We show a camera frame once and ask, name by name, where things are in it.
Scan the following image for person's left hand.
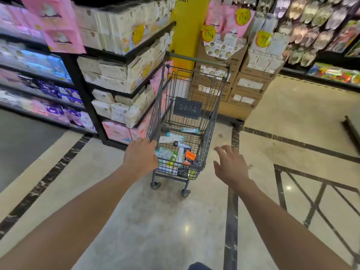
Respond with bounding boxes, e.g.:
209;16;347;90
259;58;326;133
123;137;160;182

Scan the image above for person's right hand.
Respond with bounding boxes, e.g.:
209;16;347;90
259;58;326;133
213;145;251;189

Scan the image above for person's left forearm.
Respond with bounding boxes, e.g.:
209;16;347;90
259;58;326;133
0;165;141;270

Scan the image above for person's right forearm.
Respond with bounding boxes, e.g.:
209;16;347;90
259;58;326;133
229;178;353;270

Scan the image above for green white packet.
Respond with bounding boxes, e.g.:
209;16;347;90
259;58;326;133
154;147;178;167

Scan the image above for pink tissue packs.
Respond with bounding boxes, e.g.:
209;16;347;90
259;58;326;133
102;60;173;145

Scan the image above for black cart sign plate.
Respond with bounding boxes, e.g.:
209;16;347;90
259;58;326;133
173;97;203;120

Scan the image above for stack of brown cardboard boxes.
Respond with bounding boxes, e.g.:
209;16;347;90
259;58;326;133
188;39;285;121

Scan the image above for stacks of white tissue packs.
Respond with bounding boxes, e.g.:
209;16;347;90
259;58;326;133
74;0;176;129

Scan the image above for black shelf unit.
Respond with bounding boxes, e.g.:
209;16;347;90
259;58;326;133
58;21;177;151

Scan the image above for person's dark blue clothing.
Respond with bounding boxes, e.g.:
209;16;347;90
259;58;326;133
187;262;213;270

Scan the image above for white packs on boxes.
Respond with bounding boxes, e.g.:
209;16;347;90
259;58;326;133
245;12;291;75

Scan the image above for round yellow price tag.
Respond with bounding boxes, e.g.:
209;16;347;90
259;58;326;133
255;30;273;48
235;8;252;26
201;25;217;43

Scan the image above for yellow pillar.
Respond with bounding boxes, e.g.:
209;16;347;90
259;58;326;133
169;0;212;80

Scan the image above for aisle shelf of pastel packets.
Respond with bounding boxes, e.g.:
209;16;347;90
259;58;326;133
0;3;97;135

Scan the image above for shelf of colourful toys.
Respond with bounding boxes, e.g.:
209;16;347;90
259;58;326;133
306;62;360;85

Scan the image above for pink packs on boxes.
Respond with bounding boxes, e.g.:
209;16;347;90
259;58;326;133
205;0;255;41

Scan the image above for hanging pink packets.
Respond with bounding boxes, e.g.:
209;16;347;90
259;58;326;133
18;0;86;54

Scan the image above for rack of pastel slippers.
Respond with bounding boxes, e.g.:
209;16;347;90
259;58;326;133
233;0;360;67

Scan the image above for grey wire shopping cart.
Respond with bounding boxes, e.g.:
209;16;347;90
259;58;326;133
147;52;230;198

